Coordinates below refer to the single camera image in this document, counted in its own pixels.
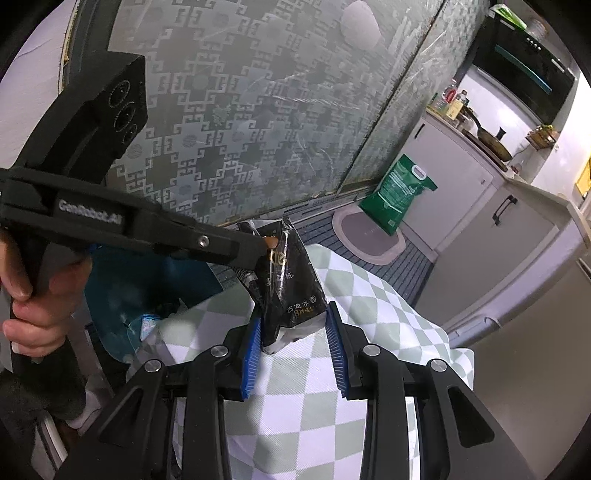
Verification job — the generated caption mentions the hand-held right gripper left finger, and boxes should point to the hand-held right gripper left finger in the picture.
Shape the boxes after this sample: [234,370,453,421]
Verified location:
[55,316,265,480]

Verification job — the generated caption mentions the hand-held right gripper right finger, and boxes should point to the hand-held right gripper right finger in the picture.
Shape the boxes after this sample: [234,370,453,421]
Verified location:
[324,302,539,480]

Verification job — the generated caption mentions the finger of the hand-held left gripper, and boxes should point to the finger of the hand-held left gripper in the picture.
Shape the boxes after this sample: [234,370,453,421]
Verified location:
[154,210,271,268]

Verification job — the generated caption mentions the black tissue packet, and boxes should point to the black tissue packet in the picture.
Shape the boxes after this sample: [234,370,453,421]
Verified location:
[238,217,328,356]

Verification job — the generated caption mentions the plastic waste bin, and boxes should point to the plastic waste bin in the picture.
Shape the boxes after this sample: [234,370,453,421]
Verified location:
[85,244,227,365]

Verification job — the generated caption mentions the person's left hand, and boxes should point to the person's left hand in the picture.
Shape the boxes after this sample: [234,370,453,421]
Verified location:
[0,231,88,357]

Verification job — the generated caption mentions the green white checkered tablecloth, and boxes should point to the green white checkered tablecloth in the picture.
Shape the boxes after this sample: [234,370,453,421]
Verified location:
[157,242,476,480]

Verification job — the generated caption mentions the grey oval floor mat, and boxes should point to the grey oval floor mat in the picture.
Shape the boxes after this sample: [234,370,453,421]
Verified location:
[332,205,407,265]

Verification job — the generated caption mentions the patterned frosted glass door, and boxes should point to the patterned frosted glass door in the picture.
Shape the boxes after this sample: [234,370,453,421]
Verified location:
[339,0,492,197]
[62,0,446,227]

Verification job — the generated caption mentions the green rice bag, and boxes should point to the green rice bag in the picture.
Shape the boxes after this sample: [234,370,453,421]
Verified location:
[359,154,438,236]

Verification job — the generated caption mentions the white double-door base cabinet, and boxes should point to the white double-door base cabinet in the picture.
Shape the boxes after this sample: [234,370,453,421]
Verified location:
[416,178,585,333]

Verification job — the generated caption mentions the white single-door base cabinet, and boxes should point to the white single-door base cabinet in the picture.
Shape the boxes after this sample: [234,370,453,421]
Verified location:
[406,113,509,252]

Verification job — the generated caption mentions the beige two-door fridge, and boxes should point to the beige two-door fridge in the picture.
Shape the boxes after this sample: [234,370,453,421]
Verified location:
[455,263,591,480]

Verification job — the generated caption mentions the frying pan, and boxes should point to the frying pan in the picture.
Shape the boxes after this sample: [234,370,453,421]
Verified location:
[462,108,514,162]

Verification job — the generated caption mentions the row of condiment bottles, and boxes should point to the row of condiment bottles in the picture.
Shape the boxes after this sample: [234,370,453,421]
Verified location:
[427,79,471,127]

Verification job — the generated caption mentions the yellow cutting board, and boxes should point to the yellow cutting board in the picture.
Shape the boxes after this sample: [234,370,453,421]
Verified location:
[575,159,591,197]

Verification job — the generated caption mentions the black range hood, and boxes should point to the black range hood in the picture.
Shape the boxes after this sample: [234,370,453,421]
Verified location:
[468,4,580,125]

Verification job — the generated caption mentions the green packet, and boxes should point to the green packet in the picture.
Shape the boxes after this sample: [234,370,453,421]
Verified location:
[488,2,527,29]

